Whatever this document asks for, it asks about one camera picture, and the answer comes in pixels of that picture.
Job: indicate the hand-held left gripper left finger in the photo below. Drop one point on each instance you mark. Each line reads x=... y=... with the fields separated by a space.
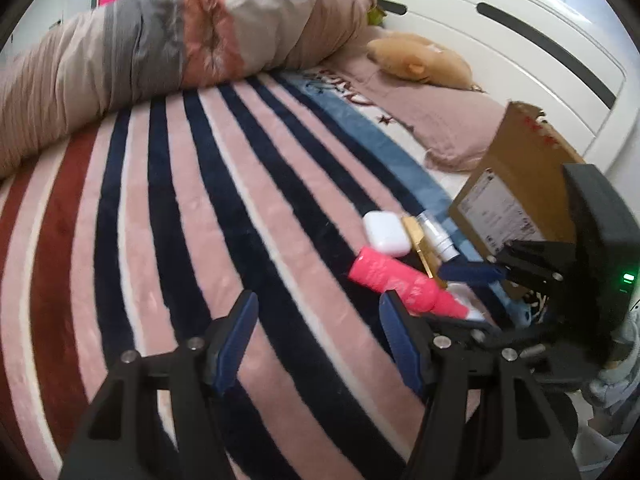
x=235 y=340

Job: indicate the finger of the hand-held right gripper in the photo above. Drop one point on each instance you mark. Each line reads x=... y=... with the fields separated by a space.
x=492 y=337
x=470 y=272

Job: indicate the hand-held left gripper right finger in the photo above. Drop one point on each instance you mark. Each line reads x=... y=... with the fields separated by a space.
x=400 y=340

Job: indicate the pink bottle with white cap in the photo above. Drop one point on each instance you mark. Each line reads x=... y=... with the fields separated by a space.
x=395 y=275

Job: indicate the silver white tube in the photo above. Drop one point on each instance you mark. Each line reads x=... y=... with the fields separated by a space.
x=437 y=235

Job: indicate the gold flat stick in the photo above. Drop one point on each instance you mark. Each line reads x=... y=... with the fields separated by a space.
x=422 y=247

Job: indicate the white earbuds case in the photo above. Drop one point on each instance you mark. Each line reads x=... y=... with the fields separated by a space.
x=385 y=232

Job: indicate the brown cardboard box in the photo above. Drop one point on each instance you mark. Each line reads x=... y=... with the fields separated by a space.
x=520 y=175

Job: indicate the light grey cloth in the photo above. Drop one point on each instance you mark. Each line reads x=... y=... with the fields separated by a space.
x=617 y=385

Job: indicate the striped plush blanket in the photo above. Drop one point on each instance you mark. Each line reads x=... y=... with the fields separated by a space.
x=175 y=210

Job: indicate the dusty pink pillow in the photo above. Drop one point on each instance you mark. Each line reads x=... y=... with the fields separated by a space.
x=430 y=115

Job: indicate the tan plush toy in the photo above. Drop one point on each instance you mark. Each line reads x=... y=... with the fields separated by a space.
x=425 y=60

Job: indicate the white bed headboard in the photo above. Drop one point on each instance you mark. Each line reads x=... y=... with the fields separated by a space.
x=500 y=55

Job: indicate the green toy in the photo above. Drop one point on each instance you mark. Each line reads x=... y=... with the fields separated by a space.
x=376 y=15

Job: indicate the rolled beige grey duvet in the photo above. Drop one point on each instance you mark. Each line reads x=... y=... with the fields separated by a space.
x=150 y=45

